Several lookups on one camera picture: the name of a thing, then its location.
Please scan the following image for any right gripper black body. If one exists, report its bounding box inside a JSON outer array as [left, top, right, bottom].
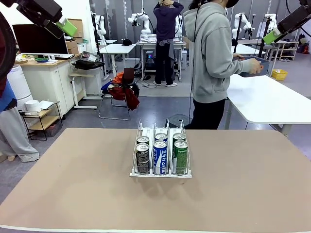
[[277, 4, 311, 34]]

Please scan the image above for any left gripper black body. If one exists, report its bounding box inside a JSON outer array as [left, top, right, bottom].
[[16, 0, 63, 28]]

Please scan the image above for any blue plastic bin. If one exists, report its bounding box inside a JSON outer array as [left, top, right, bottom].
[[232, 56, 270, 78]]

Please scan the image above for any person's right forearm grey sleeve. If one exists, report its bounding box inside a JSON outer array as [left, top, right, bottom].
[[213, 59, 245, 80]]

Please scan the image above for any person's right hand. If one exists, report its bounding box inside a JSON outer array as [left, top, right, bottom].
[[242, 58, 263, 75]]

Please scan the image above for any large cardboard box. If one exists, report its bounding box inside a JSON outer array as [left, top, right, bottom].
[[67, 18, 84, 38]]

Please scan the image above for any black pole stand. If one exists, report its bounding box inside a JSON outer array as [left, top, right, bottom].
[[257, 17, 270, 58]]

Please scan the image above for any low wooden shelf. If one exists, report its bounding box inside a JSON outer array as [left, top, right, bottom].
[[276, 40, 299, 62]]

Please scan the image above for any small cardboard box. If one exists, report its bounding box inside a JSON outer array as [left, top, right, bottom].
[[65, 39, 79, 55]]

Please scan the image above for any black computer monitor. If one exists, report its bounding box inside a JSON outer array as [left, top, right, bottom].
[[12, 24, 69, 55]]

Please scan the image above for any white keyboard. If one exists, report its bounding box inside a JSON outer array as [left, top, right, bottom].
[[48, 53, 75, 60]]

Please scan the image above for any white desk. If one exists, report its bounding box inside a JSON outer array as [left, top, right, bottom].
[[232, 43, 267, 58], [99, 43, 137, 81]]

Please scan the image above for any grey tray with items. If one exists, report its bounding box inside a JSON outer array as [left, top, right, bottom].
[[81, 50, 100, 63]]

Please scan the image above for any yellow basket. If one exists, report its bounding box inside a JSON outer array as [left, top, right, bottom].
[[271, 69, 288, 81]]

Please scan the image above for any black bag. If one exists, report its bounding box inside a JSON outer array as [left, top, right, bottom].
[[72, 59, 105, 71]]

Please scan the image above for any white side table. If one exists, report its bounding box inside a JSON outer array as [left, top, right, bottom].
[[69, 72, 98, 110]]

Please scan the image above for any white cabinet with wooden top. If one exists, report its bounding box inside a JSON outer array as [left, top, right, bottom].
[[14, 53, 82, 119]]

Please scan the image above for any large white table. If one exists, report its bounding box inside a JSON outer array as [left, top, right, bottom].
[[225, 72, 311, 136]]

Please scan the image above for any white air purifier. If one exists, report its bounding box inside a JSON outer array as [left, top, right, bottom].
[[6, 64, 34, 107]]

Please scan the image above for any person in grey hoodie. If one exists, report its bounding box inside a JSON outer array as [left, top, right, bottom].
[[182, 0, 235, 130]]

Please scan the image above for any orange cloth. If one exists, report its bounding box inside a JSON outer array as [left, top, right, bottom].
[[111, 71, 128, 84]]

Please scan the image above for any white paper notebook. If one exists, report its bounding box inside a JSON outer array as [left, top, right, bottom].
[[38, 100, 55, 110]]

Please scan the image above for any white cylindrical roll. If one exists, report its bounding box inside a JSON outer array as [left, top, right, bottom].
[[24, 100, 41, 113]]

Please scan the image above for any grey workstation table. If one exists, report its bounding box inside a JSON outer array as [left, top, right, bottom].
[[135, 33, 188, 82]]

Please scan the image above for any computer tower with light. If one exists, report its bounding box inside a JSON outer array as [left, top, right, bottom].
[[145, 50, 156, 66]]

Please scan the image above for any person in purple sweater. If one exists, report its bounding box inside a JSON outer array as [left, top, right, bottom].
[[153, 0, 185, 88]]

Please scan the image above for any bystander in grey trousers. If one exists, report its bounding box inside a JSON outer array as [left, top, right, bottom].
[[0, 29, 40, 163]]

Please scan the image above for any black round floor base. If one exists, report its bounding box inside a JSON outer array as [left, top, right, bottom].
[[168, 114, 190, 127]]

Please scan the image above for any black Pepsi can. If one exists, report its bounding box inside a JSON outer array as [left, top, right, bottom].
[[135, 143, 150, 174], [136, 135, 150, 146]]

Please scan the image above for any green soda can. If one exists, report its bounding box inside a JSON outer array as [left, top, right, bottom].
[[173, 140, 189, 175], [172, 133, 187, 146]]

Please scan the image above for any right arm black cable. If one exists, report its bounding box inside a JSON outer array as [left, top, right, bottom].
[[286, 0, 311, 37]]

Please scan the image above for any thin black earphone cable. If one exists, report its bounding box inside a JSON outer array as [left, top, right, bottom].
[[189, 0, 202, 124]]

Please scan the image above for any small black-frame wooden shelf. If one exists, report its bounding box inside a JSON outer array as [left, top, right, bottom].
[[18, 100, 63, 141]]

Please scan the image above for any metal frame chair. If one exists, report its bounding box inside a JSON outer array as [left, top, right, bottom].
[[98, 70, 140, 121]]

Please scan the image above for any white wire can dispenser rack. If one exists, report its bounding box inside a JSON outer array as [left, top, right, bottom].
[[129, 118, 193, 179]]

